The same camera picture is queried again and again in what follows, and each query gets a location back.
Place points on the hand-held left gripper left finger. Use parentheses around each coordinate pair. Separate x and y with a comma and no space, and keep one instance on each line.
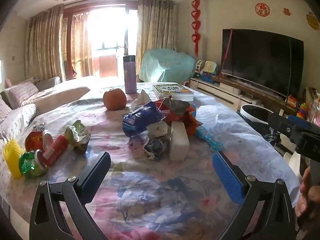
(95,175)

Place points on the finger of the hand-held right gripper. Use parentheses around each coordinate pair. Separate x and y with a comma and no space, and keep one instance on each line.
(300,119)
(282,123)

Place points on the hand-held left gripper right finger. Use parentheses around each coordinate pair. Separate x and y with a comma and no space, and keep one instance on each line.
(226,177)

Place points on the white rimmed trash bin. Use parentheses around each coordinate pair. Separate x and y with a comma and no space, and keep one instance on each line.
(252,111)

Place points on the blue cheese stick wrapper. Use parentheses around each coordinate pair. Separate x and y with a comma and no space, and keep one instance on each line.
(207,137)

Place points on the person's right hand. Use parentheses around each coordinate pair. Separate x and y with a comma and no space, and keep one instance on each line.
(303,187)

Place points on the clear box pink lid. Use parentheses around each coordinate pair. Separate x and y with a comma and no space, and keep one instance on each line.
(315,115)

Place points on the orange toy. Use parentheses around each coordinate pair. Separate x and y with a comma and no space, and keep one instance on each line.
(292,102)

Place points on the brown bag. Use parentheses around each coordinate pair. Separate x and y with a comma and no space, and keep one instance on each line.
(311,95)

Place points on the white low cabinet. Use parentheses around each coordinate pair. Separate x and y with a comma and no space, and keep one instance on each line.
(292,165)

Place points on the green foil wrapper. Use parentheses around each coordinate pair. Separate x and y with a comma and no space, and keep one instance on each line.
(76,132)

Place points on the red drink carton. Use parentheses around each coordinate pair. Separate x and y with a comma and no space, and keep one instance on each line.
(55,151)

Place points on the silver can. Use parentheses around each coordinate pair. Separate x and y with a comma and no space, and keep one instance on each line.
(47,138)

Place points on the green crushed can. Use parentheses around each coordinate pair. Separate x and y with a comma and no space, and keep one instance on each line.
(31,165)

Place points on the red orange snack wrapper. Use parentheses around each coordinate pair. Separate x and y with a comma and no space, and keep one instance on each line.
(188,122)

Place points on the black television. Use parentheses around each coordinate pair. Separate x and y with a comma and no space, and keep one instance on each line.
(260,60)

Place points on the red label can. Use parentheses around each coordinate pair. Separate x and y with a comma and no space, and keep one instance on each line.
(33,141)

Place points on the blue crumpled snack bag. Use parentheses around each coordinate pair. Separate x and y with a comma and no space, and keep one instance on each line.
(141,118)

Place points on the white television stand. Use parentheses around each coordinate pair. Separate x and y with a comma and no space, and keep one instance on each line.
(215,90)

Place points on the white printed paper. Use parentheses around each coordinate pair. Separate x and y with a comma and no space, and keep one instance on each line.
(157,130)

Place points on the orange fruit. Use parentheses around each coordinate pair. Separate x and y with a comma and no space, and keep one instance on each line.
(114,99)

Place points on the yellow plastic basket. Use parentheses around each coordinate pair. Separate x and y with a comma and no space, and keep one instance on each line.
(12,158)

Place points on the blue toy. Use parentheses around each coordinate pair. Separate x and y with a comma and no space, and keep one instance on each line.
(208,78)

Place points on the grey foil wrapper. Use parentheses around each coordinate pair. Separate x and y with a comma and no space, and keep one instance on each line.
(176,105)

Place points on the white crumpled tissue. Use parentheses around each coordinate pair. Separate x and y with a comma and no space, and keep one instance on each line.
(141,100)

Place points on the grey sofa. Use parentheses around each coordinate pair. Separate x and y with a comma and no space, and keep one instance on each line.
(50,97)

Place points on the yellow green toy register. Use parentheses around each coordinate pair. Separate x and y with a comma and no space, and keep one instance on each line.
(210,67)

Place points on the white red wheel toy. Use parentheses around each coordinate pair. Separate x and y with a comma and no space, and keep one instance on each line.
(199,68)

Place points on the gold red figure sticker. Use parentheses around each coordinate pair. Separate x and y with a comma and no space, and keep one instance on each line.
(312,20)

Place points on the stack of books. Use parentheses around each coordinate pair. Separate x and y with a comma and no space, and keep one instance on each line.
(172,91)

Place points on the pink kettlebell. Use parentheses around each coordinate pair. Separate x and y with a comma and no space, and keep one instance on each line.
(187,82)

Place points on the purple thermos bottle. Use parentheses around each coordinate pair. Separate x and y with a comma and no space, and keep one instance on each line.
(129,77)

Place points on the red paper character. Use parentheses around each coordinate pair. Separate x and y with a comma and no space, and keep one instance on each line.
(287,11)

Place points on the orange hanging towel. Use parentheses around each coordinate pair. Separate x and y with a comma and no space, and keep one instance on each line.
(106,66)

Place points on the pink striped pillow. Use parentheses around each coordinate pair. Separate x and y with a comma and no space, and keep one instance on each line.
(21,92)

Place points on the round red paper cutting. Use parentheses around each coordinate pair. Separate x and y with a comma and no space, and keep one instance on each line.
(262,8)

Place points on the teal cloth covered furniture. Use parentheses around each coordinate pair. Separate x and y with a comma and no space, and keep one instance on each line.
(165,65)

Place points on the thin beige curtain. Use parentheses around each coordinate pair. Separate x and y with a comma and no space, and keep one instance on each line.
(80,47)

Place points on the beige patterned curtain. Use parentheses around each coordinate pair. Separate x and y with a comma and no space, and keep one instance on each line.
(43,45)
(155,25)

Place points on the wooden balcony door frame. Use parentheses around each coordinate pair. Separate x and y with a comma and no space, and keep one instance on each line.
(67,30)

